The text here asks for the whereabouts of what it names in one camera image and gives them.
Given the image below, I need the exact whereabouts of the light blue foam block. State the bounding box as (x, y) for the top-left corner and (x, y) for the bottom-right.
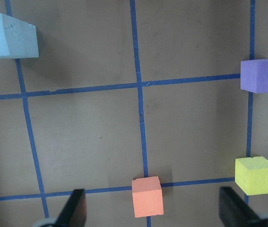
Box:
(0, 13), (39, 59)

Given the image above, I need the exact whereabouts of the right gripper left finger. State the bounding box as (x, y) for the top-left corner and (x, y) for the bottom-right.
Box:
(54, 189), (87, 227)

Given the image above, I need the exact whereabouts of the yellow foam block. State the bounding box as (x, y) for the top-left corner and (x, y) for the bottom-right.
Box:
(234, 156), (268, 196)

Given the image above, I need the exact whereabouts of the orange foam block far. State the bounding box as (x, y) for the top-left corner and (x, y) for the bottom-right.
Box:
(131, 176), (164, 218)

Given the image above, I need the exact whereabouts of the purple foam block near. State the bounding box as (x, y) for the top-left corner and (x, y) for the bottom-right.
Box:
(240, 59), (268, 94)

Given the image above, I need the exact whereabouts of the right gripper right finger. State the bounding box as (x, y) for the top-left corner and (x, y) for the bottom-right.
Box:
(218, 186), (263, 227)

